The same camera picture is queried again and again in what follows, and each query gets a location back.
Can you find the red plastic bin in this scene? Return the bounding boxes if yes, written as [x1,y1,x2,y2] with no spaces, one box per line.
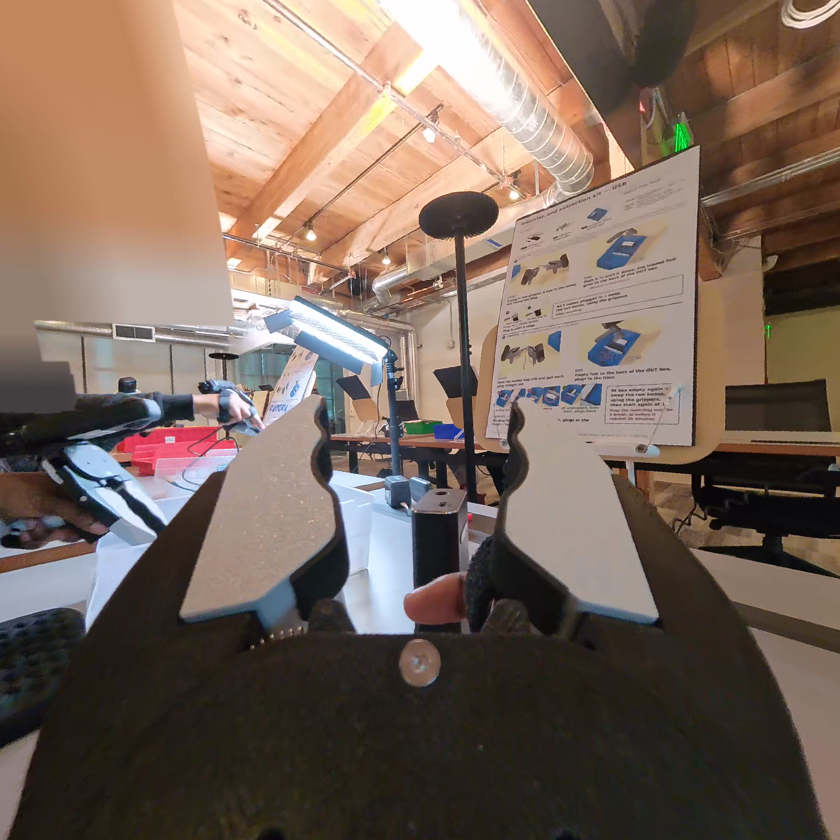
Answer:
[115,425,238,475]

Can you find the led light panel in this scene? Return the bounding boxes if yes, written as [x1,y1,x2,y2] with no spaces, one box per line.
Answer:
[266,295,392,387]

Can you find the black office chair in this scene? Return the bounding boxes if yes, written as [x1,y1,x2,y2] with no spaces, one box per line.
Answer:
[682,453,840,580]

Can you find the white cable coil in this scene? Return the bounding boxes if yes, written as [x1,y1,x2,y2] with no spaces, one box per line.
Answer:
[780,0,840,30]

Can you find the black mesh pad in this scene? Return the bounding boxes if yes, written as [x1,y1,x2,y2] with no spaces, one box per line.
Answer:
[0,607,87,749]

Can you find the small distant poster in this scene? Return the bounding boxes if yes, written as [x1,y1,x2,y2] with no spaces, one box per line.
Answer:
[262,351,317,424]

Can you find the black tilted panel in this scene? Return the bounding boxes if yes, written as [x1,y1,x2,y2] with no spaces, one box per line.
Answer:
[433,365,479,400]

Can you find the black monitor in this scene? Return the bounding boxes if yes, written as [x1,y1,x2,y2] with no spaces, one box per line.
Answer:
[724,379,833,434]

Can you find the black floor lamp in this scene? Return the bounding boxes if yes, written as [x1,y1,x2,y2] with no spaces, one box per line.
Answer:
[418,192,500,506]

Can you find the black usb hub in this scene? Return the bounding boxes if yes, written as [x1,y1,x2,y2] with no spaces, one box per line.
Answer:
[411,489,471,634]

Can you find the silver air duct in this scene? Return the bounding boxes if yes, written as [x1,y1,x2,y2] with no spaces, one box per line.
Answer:
[486,66,595,198]

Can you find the person's left hand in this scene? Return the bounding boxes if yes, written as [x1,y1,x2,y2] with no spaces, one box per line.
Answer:
[0,488,110,550]

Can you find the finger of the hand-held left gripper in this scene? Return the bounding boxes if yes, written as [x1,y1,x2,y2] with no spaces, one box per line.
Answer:
[97,474,169,547]

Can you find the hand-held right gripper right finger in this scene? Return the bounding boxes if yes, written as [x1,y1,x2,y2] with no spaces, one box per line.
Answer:
[491,399,660,641]

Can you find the black light stand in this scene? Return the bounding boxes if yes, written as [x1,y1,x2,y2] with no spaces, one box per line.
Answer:
[382,348,408,493]

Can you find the black hanging ceiling panel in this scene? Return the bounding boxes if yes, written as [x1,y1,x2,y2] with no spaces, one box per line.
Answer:
[528,0,698,116]

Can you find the instruction poster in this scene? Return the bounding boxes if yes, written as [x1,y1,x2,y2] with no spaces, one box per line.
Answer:
[486,144,702,447]

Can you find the person's right hand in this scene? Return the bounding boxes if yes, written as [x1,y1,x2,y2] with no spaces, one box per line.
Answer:
[403,573,468,625]

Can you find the long ceiling light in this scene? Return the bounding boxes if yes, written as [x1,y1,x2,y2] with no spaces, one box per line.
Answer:
[377,0,526,109]

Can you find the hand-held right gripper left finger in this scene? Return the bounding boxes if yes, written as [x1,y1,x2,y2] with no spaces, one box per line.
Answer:
[178,394,349,641]

